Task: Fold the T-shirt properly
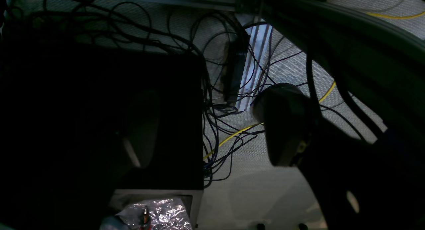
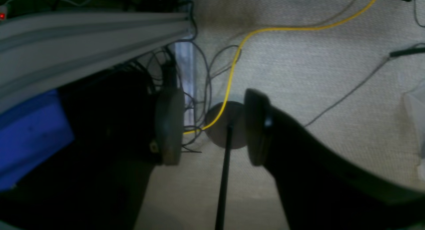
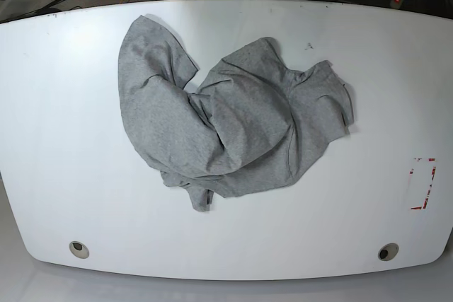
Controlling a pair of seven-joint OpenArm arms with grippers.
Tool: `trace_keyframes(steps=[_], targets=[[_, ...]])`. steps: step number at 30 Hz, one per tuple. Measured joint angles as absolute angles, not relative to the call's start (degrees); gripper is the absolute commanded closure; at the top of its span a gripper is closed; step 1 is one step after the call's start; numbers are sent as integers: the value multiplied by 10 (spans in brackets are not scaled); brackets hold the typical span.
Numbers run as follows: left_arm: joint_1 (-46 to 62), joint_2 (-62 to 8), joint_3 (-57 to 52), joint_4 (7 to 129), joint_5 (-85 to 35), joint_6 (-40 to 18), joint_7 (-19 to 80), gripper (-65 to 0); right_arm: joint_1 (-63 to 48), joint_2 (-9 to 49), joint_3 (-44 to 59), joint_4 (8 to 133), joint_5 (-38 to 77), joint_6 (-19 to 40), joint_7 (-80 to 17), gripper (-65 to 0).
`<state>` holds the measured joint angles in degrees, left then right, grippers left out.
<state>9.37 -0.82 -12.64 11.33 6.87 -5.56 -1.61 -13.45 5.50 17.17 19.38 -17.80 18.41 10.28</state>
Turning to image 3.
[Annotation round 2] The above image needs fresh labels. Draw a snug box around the right table cable grommet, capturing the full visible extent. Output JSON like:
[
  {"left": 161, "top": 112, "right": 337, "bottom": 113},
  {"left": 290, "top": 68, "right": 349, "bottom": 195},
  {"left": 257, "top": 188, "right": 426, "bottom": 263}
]
[{"left": 377, "top": 243, "right": 399, "bottom": 262}]

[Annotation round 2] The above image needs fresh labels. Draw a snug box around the red tape rectangle marking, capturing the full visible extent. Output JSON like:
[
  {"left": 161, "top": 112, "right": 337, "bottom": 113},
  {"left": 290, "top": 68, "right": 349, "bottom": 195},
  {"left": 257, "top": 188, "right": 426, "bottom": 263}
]
[{"left": 406, "top": 158, "right": 437, "bottom": 211}]

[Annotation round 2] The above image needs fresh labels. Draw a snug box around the left table cable grommet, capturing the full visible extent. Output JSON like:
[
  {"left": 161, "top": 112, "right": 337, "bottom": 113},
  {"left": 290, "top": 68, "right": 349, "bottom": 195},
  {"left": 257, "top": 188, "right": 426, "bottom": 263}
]
[{"left": 69, "top": 241, "right": 89, "bottom": 259}]

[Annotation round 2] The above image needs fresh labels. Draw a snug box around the grey T-shirt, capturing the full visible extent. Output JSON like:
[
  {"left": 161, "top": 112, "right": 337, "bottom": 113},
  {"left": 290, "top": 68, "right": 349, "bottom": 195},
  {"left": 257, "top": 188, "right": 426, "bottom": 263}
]
[{"left": 118, "top": 16, "right": 354, "bottom": 212}]

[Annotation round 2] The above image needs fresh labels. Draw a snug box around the table cable grommet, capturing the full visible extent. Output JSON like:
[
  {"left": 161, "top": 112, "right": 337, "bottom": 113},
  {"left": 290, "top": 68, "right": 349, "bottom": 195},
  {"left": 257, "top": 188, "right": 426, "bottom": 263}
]
[
  {"left": 69, "top": 241, "right": 89, "bottom": 259},
  {"left": 377, "top": 243, "right": 399, "bottom": 262}
]

